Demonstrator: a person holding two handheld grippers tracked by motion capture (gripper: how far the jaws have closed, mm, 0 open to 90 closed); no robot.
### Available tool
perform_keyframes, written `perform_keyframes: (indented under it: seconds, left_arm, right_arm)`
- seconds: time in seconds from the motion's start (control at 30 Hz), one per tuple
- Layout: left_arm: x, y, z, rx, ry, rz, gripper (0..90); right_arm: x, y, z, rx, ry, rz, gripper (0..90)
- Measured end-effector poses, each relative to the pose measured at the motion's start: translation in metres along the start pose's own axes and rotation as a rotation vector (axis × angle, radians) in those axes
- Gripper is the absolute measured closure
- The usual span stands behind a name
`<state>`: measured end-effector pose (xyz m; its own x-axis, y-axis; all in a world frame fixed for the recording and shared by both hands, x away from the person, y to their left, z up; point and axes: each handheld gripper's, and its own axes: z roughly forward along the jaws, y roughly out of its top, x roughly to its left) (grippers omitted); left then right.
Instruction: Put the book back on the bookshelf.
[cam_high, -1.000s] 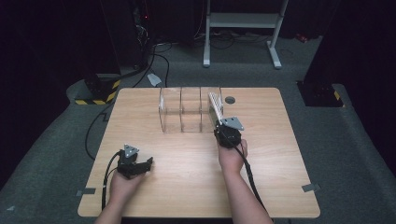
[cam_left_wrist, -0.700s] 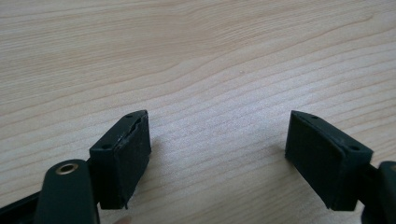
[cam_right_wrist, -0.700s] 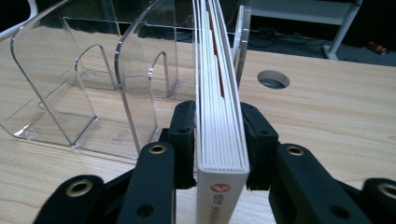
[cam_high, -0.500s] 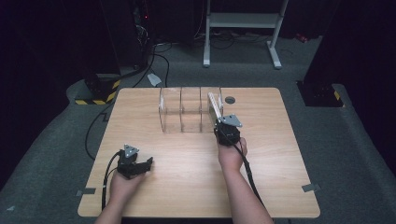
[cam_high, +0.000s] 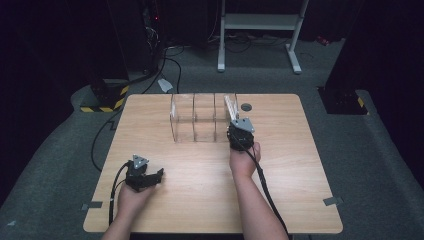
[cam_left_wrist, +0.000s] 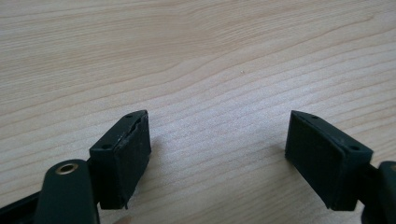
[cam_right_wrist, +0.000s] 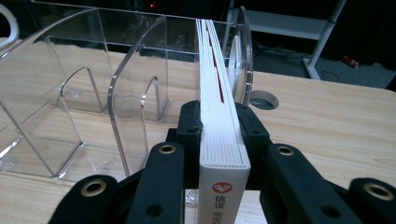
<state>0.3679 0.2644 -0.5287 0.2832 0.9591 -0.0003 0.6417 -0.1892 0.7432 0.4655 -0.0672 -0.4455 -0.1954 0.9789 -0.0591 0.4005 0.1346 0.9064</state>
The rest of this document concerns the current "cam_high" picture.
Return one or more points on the grey tape piece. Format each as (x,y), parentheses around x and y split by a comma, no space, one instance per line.
(92,205)
(332,201)

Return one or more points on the clear acrylic divided organizer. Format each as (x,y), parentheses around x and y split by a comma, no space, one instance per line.
(200,116)

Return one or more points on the person's right hand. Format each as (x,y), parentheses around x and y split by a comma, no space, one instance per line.
(243,163)

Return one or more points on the black yellow striped stand base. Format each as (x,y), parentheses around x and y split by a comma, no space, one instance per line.
(345,101)
(106,96)

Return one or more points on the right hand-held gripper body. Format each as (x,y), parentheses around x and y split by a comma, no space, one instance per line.
(240,135)

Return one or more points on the person's left hand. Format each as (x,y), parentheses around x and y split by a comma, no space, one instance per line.
(133,200)

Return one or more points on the grey power adapter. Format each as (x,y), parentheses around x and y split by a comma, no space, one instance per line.
(165,85)

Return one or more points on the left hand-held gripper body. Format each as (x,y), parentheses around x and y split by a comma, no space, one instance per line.
(137,175)

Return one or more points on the white metal stand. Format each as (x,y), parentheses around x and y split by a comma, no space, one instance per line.
(260,23)

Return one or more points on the dark computer tower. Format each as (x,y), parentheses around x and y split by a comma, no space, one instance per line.
(146,33)

